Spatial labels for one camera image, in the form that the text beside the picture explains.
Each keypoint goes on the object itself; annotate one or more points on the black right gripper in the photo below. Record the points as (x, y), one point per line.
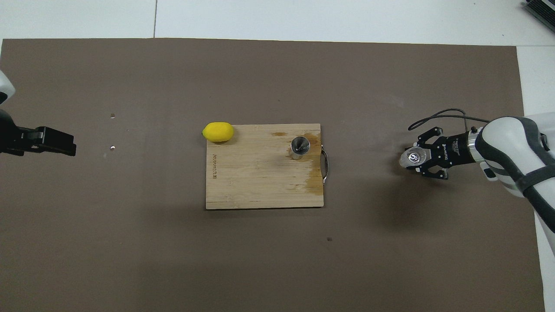
(459, 149)

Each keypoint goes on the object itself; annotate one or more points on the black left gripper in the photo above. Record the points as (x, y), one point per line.
(8, 138)

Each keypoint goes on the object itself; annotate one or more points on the small clear glass cup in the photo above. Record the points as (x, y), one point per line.
(412, 158)

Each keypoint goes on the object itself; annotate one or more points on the steel double jigger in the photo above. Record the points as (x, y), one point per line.
(300, 145)

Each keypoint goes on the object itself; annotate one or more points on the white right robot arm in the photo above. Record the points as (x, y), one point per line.
(511, 151)

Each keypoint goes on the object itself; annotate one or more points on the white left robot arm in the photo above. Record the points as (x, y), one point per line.
(5, 86)

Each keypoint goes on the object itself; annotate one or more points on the brown paper table mat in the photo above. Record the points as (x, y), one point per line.
(130, 260)

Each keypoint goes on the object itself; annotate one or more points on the yellow lemon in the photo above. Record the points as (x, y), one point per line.
(218, 132)

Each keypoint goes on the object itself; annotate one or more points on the grey finned metal device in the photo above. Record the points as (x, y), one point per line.
(544, 11)

